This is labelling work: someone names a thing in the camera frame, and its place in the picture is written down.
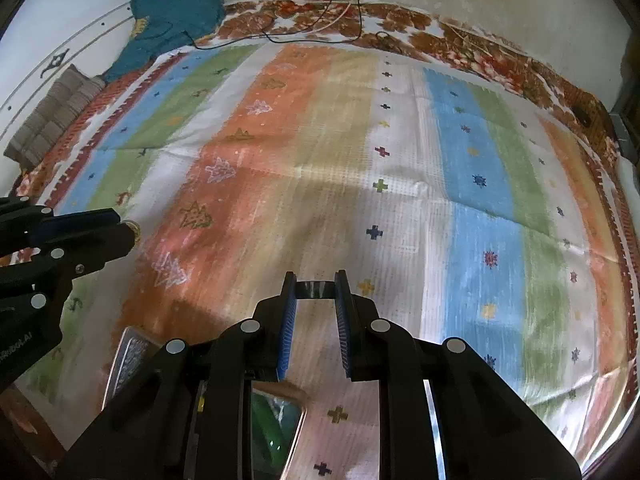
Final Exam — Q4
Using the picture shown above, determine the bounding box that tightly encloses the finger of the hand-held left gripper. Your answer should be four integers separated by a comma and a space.
0, 223, 138, 312
0, 197, 123, 252

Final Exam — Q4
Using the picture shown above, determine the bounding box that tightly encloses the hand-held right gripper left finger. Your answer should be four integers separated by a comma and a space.
62, 271, 298, 480

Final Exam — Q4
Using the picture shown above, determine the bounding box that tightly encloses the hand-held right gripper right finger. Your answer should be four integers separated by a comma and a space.
333, 269, 584, 480

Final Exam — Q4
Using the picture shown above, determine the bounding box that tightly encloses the silver metal tin lid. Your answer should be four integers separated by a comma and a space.
294, 281, 337, 302

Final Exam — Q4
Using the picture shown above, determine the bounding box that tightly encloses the green jade bangle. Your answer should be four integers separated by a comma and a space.
251, 392, 289, 466

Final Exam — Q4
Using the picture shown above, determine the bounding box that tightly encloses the silver metal tin box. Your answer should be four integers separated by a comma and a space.
102, 327, 307, 480

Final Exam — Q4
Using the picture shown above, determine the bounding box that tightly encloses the grey striped pillow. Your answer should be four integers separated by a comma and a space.
4, 64, 107, 171

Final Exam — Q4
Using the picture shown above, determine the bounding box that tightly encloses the striped colourful mat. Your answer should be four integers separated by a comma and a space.
15, 40, 637, 480

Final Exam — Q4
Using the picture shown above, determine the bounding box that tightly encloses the teal shirt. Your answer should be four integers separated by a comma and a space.
102, 0, 226, 84

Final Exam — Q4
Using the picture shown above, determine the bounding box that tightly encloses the white cable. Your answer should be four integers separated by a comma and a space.
297, 0, 353, 37

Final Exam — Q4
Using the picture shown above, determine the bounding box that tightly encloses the black cable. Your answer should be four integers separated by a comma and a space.
182, 0, 396, 52

